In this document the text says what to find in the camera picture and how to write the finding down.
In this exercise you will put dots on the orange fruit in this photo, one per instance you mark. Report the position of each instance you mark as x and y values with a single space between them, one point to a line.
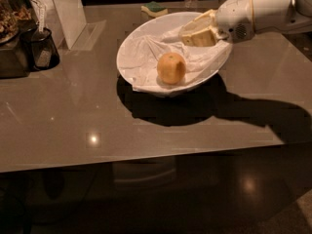
171 68

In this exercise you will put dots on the dark metal box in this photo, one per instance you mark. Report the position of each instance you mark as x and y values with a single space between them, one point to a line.
13 60

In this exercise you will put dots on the white utensil in cup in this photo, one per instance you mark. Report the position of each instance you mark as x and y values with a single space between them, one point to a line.
41 17

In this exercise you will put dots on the black mesh cup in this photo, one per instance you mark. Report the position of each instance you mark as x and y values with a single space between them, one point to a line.
40 48

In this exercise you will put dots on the white paper towel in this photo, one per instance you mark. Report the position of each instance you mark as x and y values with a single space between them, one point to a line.
139 56

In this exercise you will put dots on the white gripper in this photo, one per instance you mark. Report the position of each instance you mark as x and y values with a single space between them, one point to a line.
234 19

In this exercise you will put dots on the white bowl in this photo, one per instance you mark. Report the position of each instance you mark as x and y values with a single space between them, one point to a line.
159 26

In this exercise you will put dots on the glass jar of snacks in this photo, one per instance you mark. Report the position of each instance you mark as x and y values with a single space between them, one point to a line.
12 12

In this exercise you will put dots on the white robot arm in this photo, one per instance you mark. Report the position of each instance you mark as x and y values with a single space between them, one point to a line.
283 16

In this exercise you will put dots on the green yellow sponge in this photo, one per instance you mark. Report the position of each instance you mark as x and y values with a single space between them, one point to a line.
154 10

